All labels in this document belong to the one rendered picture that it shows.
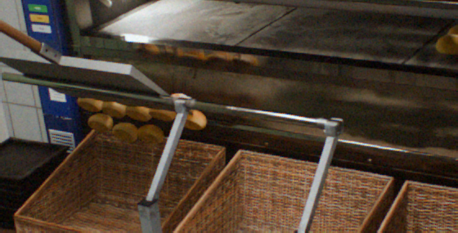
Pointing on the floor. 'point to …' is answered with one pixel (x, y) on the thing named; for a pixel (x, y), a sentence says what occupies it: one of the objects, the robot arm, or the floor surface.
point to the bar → (146, 208)
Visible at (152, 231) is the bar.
